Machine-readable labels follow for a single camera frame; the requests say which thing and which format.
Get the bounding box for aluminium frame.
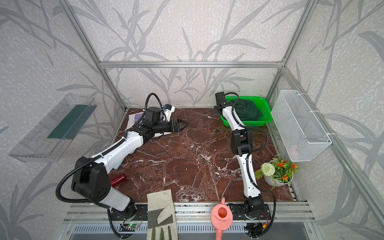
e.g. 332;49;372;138
56;0;384;240

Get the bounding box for light blue garden trowel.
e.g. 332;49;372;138
114;157;126;170

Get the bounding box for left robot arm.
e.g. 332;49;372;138
56;100;188;219

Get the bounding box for beige gardening glove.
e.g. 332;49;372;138
147;190;178;240

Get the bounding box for dark green t-shirt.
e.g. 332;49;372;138
235;99;263;122

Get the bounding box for white folded t-shirt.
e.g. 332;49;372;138
125;112;145;133

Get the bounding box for green plastic basket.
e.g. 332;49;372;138
235;96;273;127

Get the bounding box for pink watering can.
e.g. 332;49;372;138
211;198;233;240

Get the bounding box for white wire mesh basket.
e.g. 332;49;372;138
272;90;332;162

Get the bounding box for red spray bottle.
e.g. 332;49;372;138
110;174;126;187

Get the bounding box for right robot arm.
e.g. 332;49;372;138
215;92;272;220

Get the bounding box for potted artificial flowers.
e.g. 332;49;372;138
255;155;300;190

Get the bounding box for clear plastic wall shelf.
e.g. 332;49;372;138
9;94;97;163

